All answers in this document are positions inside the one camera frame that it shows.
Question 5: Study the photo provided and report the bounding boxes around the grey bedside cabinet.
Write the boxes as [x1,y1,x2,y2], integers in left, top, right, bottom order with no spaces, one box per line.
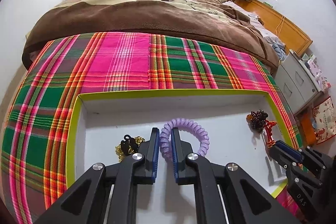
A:
[274,50,322,115]

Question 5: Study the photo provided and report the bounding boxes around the purple spiral hair tie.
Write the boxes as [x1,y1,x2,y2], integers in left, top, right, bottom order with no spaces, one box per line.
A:
[159,117,211,162]

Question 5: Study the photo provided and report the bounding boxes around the red knot tassel bracelet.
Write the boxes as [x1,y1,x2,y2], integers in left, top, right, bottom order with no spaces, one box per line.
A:
[264,120,277,148]

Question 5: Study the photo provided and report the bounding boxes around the black gold brooch chain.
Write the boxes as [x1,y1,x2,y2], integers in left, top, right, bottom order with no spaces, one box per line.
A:
[114,134,146,163]

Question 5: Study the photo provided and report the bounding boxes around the wooden headboard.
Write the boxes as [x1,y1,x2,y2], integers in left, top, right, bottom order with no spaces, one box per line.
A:
[234,0,313,57]

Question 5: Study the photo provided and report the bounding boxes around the dark bead bracelet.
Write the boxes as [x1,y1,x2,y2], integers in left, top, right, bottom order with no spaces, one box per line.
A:
[246,109,269,132]

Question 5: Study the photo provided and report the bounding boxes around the brown beige blanket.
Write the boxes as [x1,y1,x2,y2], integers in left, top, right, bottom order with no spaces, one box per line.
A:
[22,0,280,72]

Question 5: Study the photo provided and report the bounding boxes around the yellow-green shallow box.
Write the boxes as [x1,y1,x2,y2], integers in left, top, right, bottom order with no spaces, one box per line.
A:
[66,89,291,223]

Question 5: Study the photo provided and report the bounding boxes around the red floral bag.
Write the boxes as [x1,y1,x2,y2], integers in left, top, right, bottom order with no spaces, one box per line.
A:
[312,97,335,144]

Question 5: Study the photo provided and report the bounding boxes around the plaid pink green cloth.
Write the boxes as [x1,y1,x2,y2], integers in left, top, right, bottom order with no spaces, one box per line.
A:
[1,32,302,223]

